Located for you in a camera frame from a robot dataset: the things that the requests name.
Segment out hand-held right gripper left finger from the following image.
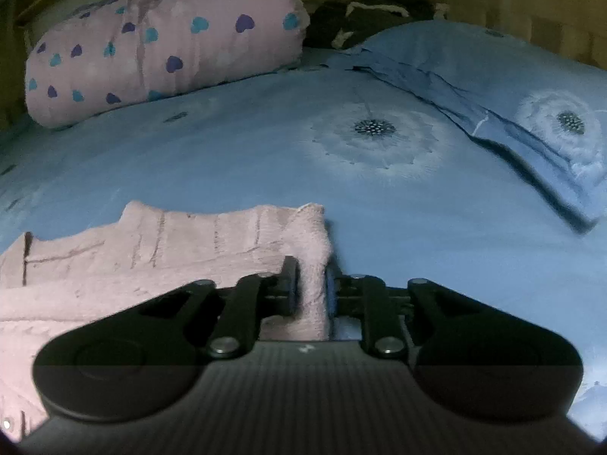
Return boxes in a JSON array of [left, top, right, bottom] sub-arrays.
[[136, 256, 302, 359]]

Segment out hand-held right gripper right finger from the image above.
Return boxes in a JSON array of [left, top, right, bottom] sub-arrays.
[[324, 268, 480, 359]]

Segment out pink knit sweater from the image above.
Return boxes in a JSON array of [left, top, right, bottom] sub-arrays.
[[0, 200, 335, 442]]

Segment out blue dandelion-print bed sheet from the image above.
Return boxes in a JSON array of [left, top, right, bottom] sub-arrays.
[[0, 47, 607, 441]]

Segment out blue dandelion-print pillow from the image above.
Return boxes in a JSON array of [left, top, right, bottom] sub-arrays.
[[327, 20, 607, 234]]

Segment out pink heart-print quilt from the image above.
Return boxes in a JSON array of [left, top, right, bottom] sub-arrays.
[[25, 0, 311, 129]]

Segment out dark clothing with white trim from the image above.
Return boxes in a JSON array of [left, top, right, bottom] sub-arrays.
[[303, 0, 449, 50]]

